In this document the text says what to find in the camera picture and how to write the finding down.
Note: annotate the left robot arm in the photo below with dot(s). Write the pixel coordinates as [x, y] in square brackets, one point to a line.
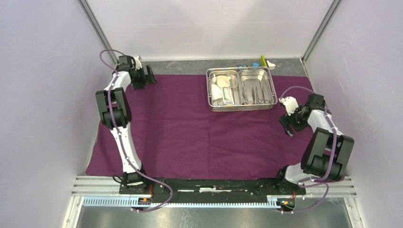
[116, 115]

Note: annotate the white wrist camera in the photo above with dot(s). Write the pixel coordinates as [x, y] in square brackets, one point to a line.
[290, 104]
[137, 62]

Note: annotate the green sealed suture packet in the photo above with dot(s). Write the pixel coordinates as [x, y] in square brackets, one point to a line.
[227, 96]

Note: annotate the steel needle holder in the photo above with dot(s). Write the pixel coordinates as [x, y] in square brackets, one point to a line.
[264, 97]

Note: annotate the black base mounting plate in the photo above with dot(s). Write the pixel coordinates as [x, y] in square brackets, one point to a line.
[214, 191]

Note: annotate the maroon cloth wrap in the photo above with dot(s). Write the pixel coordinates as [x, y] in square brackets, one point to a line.
[176, 135]

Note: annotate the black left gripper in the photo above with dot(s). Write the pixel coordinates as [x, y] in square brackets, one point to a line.
[147, 79]

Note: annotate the white plastic block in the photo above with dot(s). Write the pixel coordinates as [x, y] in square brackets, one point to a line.
[270, 65]

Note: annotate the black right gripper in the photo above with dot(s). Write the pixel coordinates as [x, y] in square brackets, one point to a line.
[297, 128]

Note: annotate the steel two-compartment tray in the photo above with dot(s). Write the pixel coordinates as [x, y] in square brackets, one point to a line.
[247, 88]

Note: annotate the aluminium frame post right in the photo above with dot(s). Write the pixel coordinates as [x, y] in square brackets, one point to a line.
[320, 30]

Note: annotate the aluminium frame rail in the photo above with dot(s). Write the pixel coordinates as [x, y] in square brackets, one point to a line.
[98, 201]
[102, 163]

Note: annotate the yellow-green plastic block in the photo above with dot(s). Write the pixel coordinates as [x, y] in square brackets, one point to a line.
[263, 61]

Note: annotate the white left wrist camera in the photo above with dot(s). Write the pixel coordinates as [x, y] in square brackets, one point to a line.
[137, 62]

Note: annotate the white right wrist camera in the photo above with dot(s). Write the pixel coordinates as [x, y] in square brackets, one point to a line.
[290, 104]

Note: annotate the white gauze pad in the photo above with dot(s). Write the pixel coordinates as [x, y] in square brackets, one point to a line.
[224, 81]

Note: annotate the aluminium frame rail left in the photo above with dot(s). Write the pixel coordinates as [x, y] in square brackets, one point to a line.
[102, 163]

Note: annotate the steel forceps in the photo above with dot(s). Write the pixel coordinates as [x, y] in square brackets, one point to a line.
[255, 95]

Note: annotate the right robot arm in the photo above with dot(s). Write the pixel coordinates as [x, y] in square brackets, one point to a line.
[327, 154]

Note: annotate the aluminium front frame rail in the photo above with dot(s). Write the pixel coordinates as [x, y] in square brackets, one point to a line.
[98, 201]

